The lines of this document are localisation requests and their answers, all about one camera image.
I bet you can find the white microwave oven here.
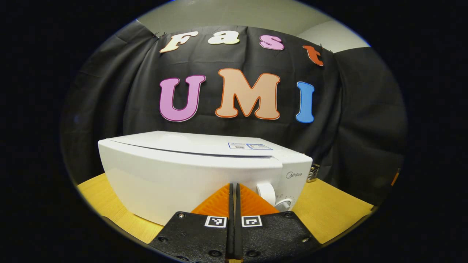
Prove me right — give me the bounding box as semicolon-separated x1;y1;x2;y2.
98;130;313;226

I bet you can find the black backdrop cloth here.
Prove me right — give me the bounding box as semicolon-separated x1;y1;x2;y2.
60;25;408;205

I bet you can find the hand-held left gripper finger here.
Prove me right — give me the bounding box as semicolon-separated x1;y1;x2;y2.
148;183;234;263
235;183;323;263

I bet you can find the small metal can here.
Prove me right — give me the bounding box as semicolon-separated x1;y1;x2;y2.
306;163;321;183

